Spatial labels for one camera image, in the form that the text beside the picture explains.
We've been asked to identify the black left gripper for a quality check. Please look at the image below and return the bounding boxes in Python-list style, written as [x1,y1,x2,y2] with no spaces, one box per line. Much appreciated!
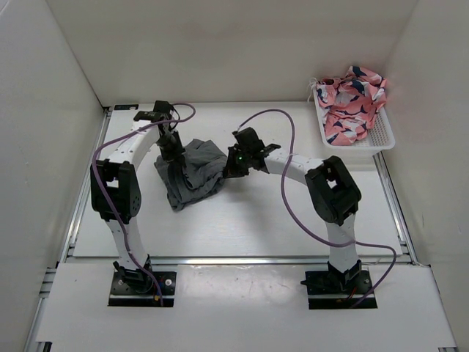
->
[155,131,186,169]

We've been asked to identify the grey shorts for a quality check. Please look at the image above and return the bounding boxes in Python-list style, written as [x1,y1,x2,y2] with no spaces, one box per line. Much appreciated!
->
[154,139,227,211]

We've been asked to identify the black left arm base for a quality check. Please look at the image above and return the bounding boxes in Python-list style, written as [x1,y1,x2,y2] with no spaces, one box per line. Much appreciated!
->
[108,261,177,308]

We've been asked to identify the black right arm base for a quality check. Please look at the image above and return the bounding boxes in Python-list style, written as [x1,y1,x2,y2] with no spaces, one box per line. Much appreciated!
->
[300,270,377,310]

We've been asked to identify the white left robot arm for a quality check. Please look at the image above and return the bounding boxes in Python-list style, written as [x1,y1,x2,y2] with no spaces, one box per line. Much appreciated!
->
[90,100,227,295]

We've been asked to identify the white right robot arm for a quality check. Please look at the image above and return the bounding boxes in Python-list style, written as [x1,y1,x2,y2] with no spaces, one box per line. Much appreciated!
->
[223,128,361,293]

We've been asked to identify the pink patterned shorts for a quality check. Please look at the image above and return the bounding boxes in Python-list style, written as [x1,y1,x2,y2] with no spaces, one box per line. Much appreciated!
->
[313,65,387,147]

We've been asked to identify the black label sticker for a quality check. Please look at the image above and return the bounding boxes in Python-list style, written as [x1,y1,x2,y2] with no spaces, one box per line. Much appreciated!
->
[114,104,139,111]

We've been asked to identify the white plastic basket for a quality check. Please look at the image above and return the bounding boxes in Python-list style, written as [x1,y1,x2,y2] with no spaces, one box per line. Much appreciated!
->
[311,88,395,158]

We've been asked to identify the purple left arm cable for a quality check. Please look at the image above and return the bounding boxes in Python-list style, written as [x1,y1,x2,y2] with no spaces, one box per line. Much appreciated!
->
[91,103,197,307]

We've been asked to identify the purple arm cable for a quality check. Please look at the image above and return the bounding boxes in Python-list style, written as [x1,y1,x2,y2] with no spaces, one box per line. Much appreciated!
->
[91,103,197,307]
[236,109,399,308]

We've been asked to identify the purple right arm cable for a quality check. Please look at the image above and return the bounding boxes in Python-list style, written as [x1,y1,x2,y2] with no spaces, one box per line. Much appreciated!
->
[236,109,399,308]

